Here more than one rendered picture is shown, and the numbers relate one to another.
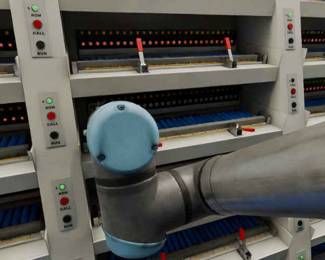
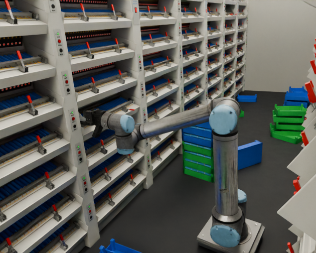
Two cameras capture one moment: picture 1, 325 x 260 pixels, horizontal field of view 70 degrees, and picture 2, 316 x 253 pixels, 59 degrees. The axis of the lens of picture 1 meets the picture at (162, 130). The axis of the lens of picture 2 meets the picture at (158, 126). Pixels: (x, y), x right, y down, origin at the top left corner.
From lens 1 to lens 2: 126 cm
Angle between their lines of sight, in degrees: 43
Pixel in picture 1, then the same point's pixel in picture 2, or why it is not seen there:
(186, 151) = not seen: hidden behind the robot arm
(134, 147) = (131, 126)
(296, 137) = (164, 120)
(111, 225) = (125, 146)
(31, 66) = (65, 99)
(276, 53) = (136, 74)
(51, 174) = (74, 142)
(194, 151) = not seen: hidden behind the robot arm
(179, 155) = not seen: hidden behind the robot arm
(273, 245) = (138, 155)
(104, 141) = (127, 126)
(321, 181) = (168, 126)
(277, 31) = (136, 64)
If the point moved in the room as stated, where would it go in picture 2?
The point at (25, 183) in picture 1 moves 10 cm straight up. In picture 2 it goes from (65, 148) to (62, 130)
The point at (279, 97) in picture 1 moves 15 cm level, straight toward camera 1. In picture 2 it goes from (138, 92) to (142, 97)
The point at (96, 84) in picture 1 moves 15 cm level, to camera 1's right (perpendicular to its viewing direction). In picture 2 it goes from (84, 101) to (106, 96)
